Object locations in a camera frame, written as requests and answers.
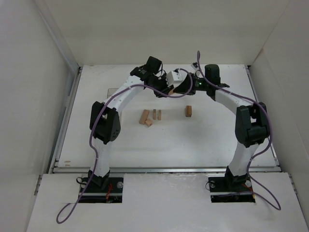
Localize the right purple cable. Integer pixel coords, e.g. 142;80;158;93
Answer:
197;50;282;211

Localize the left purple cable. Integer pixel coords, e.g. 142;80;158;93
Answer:
56;68;193;224

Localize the wood block numbered twelve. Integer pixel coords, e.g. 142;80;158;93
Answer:
185;105;192;117

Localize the clear plastic box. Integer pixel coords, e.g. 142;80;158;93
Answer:
107;88;118;98

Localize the long wood block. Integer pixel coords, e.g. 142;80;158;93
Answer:
139;110;150;125

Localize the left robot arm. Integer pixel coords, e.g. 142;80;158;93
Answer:
88;56;168;191

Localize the small wood cube block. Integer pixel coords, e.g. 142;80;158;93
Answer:
145;118;153;127

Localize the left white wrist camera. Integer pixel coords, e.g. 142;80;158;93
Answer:
166;71;183;86

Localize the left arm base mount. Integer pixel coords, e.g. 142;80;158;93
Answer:
78;177;124;203

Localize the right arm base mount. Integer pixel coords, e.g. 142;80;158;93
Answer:
205;176;255;203

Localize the purple cable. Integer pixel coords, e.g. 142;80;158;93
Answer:
197;50;282;211
56;68;193;224

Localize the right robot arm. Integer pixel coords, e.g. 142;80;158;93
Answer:
173;64;270;192

